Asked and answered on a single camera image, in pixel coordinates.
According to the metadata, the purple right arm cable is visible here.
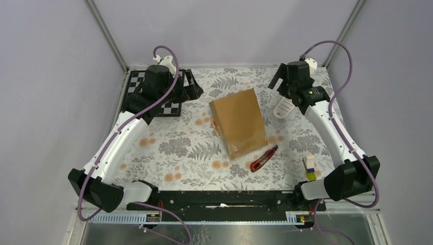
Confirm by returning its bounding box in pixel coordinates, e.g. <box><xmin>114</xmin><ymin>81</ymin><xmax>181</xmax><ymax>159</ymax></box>
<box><xmin>299</xmin><ymin>40</ymin><xmax>380</xmax><ymax>245</ymax></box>

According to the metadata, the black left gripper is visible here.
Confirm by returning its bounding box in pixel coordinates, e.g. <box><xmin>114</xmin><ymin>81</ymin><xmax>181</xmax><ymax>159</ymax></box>
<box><xmin>159</xmin><ymin>69</ymin><xmax>203</xmax><ymax>105</ymax></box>

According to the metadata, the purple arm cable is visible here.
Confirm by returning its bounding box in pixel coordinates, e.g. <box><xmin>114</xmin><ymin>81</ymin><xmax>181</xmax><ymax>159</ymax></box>
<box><xmin>77</xmin><ymin>45</ymin><xmax>194</xmax><ymax>245</ymax></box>
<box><xmin>299</xmin><ymin>40</ymin><xmax>380</xmax><ymax>245</ymax></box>

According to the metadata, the brown cardboard express box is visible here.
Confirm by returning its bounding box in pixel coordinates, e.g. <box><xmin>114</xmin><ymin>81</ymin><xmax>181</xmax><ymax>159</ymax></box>
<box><xmin>209</xmin><ymin>88</ymin><xmax>269</xmax><ymax>160</ymax></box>

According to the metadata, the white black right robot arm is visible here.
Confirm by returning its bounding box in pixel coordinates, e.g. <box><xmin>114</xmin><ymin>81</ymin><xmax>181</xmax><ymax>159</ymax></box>
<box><xmin>268</xmin><ymin>61</ymin><xmax>380</xmax><ymax>210</ymax></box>

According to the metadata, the floral patterned table mat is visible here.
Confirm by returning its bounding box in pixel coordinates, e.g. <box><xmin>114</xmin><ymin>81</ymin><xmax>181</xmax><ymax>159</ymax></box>
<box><xmin>116</xmin><ymin>68</ymin><xmax>334</xmax><ymax>190</ymax></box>

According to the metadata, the white bottle with label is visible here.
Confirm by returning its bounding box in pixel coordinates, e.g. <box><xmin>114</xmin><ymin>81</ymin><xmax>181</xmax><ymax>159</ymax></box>
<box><xmin>273</xmin><ymin>97</ymin><xmax>295</xmax><ymax>119</ymax></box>

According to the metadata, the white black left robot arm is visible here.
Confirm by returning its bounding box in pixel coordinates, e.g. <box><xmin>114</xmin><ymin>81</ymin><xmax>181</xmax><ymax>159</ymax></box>
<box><xmin>68</xmin><ymin>65</ymin><xmax>203</xmax><ymax>212</ymax></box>

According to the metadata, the red black utility knife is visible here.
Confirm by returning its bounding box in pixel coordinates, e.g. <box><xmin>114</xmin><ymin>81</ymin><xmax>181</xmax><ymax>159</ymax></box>
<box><xmin>250</xmin><ymin>145</ymin><xmax>278</xmax><ymax>173</ymax></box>

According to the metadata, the green purple toy block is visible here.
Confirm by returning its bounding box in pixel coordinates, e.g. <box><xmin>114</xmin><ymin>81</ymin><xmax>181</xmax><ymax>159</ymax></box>
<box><xmin>303</xmin><ymin>155</ymin><xmax>317</xmax><ymax>181</ymax></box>

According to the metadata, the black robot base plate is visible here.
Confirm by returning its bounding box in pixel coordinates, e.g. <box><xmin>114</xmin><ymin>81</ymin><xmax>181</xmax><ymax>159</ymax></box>
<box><xmin>147</xmin><ymin>190</ymin><xmax>317</xmax><ymax>223</ymax></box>

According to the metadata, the black white checkerboard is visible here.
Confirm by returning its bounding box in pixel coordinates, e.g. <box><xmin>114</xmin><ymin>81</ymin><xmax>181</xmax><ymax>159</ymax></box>
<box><xmin>121</xmin><ymin>70</ymin><xmax>188</xmax><ymax>120</ymax></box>

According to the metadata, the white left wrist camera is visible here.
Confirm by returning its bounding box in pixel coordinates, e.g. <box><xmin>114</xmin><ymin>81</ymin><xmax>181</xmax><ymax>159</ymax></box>
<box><xmin>153</xmin><ymin>55</ymin><xmax>176</xmax><ymax>77</ymax></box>

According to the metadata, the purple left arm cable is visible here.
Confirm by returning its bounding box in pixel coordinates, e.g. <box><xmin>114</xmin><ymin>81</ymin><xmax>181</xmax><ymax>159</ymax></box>
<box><xmin>77</xmin><ymin>45</ymin><xmax>194</xmax><ymax>245</ymax></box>

